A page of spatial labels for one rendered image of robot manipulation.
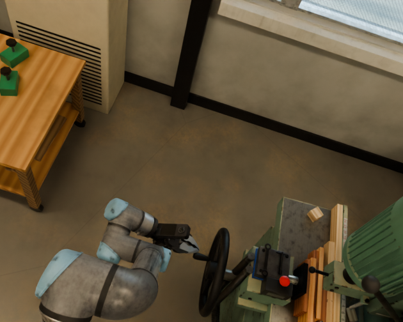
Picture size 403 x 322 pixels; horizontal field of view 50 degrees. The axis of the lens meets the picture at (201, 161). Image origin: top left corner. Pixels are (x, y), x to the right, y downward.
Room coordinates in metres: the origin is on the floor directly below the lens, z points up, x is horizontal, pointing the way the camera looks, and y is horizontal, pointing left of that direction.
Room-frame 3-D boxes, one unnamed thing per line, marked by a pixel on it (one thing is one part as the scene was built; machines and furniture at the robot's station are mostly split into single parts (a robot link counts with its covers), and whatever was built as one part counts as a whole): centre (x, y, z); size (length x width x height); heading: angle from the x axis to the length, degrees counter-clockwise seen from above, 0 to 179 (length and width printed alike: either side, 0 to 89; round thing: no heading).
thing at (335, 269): (0.50, -0.52, 1.03); 0.14 x 0.07 x 0.09; 96
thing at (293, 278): (0.48, -0.37, 0.95); 0.09 x 0.07 x 0.09; 6
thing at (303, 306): (0.47, -0.42, 0.94); 0.16 x 0.01 x 0.07; 6
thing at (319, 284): (0.50, -0.46, 0.93); 0.22 x 0.01 x 0.06; 6
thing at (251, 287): (0.47, -0.31, 0.91); 0.15 x 0.14 x 0.09; 6
